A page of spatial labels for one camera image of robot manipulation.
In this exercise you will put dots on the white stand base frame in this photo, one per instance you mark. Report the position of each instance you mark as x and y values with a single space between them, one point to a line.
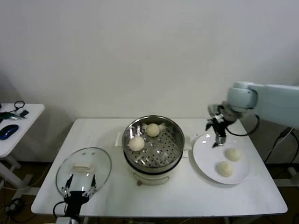
293 170

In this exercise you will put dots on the white electric cooker base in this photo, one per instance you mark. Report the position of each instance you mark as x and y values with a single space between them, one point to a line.
151 178

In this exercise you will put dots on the white side table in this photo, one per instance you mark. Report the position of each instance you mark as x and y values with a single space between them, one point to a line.
28 126

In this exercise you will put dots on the white floor power strip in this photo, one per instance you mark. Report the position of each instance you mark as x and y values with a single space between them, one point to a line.
14 205

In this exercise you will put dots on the small black device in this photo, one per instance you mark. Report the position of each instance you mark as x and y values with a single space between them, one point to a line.
24 113

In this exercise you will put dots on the white steamed baozi bun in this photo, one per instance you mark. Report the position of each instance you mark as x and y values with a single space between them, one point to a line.
233 154
153 130
225 168
136 144

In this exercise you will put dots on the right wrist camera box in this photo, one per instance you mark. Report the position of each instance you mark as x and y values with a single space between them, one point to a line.
213 109

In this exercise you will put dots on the light blue right robot arm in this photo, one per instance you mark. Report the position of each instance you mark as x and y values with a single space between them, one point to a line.
275 102

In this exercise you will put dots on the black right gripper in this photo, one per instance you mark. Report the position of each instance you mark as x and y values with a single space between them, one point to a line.
220 127

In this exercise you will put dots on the blue computer mouse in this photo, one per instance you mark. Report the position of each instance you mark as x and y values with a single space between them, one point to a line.
9 131

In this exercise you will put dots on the stainless steel steamer basket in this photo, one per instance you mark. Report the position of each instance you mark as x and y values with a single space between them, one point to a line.
163 149

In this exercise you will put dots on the white round plate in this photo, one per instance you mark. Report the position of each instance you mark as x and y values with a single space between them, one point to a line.
205 158

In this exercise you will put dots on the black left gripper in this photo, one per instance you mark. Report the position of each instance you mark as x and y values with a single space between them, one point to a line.
74 201

